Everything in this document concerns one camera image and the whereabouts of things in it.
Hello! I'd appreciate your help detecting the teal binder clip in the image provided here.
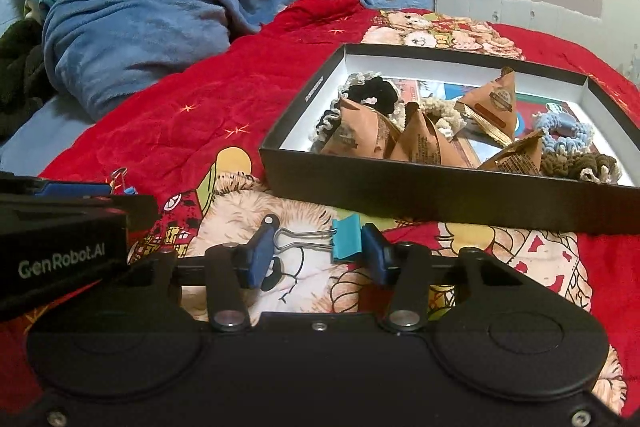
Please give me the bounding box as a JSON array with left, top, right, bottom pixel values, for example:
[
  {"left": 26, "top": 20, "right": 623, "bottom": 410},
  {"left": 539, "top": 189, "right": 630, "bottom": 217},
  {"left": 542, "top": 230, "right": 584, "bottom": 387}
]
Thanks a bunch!
[{"left": 273, "top": 215, "right": 362, "bottom": 263}]

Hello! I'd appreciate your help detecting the brown paper pyramid packet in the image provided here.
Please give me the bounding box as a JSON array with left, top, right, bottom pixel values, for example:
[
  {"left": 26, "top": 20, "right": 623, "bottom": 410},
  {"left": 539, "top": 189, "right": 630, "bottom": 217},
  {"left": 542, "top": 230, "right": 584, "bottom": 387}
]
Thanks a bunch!
[
  {"left": 459, "top": 67, "right": 518, "bottom": 147},
  {"left": 478, "top": 130, "right": 544, "bottom": 176},
  {"left": 390, "top": 102, "right": 468, "bottom": 168},
  {"left": 320, "top": 98, "right": 400, "bottom": 159}
]

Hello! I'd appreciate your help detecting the cream crochet scrunchie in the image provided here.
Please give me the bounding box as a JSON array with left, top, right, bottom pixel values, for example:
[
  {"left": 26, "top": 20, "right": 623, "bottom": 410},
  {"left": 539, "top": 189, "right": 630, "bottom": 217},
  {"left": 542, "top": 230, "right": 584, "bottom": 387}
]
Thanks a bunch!
[{"left": 404, "top": 98, "right": 465, "bottom": 141}]

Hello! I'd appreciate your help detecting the black crochet scrunchie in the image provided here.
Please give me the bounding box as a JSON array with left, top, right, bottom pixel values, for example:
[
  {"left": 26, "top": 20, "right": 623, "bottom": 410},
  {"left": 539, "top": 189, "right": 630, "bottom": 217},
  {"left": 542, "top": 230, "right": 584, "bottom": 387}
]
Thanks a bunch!
[{"left": 311, "top": 72, "right": 405, "bottom": 152}]

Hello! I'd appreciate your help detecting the light blue crochet scrunchie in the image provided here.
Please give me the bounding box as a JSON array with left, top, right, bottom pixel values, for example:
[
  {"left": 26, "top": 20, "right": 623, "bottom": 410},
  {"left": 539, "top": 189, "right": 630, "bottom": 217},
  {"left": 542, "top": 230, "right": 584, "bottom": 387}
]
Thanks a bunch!
[{"left": 533, "top": 112, "right": 593, "bottom": 156}]

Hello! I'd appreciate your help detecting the brown crochet scrunchie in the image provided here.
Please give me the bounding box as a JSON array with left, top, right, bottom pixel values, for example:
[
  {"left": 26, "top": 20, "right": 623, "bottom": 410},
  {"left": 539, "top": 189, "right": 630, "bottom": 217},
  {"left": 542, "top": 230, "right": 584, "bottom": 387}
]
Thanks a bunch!
[{"left": 540, "top": 153, "right": 622, "bottom": 184}]

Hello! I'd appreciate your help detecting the blue binder clip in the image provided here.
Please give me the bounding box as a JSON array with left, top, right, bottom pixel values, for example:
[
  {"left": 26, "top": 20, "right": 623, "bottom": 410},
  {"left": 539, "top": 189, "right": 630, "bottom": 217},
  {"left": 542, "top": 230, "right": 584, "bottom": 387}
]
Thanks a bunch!
[{"left": 106, "top": 167, "right": 138, "bottom": 195}]

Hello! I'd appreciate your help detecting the black shallow cardboard box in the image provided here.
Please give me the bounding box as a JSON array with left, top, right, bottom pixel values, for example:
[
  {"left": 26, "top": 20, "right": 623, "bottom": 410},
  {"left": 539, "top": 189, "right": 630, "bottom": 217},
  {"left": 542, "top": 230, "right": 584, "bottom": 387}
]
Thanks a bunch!
[{"left": 259, "top": 44, "right": 639, "bottom": 234}]

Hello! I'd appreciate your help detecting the red embroidered bedspread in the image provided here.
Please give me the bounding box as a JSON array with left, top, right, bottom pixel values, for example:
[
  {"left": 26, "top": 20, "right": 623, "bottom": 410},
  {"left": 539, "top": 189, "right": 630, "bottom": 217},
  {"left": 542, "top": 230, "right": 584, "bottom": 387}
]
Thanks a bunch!
[{"left": 44, "top": 0, "right": 639, "bottom": 415}]

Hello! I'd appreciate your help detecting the colourful printed book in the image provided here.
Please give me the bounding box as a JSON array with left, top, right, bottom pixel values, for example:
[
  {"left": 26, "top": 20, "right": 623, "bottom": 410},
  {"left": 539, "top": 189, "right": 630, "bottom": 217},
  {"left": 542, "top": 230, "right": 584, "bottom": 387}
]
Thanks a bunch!
[{"left": 390, "top": 77, "right": 587, "bottom": 167}]

